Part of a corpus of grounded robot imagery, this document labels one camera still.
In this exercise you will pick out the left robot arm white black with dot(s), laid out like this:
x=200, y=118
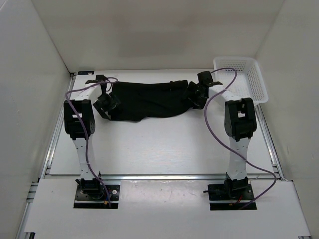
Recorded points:
x=79, y=124

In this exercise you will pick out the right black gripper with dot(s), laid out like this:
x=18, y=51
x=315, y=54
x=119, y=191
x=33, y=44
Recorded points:
x=199, y=104

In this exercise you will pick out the white plastic basket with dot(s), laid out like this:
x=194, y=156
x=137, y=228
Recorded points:
x=249, y=81

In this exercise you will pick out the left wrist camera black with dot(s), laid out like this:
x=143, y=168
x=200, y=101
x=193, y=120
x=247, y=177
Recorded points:
x=98, y=78

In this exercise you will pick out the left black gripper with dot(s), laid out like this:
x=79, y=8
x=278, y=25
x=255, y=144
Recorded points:
x=114, y=103

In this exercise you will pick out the black shorts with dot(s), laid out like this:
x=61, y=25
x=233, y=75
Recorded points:
x=138, y=101

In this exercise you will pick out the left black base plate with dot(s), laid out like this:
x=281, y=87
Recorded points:
x=85, y=201

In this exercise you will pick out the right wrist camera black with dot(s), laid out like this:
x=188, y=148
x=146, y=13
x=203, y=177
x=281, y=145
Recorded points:
x=205, y=79

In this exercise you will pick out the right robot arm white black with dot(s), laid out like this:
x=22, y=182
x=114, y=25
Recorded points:
x=240, y=124

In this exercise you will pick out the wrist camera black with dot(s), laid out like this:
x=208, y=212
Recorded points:
x=205, y=79
x=98, y=78

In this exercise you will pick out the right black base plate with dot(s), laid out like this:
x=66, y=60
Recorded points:
x=220, y=200

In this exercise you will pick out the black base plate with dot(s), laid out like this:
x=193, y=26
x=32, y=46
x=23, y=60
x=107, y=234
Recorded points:
x=85, y=201
x=220, y=200

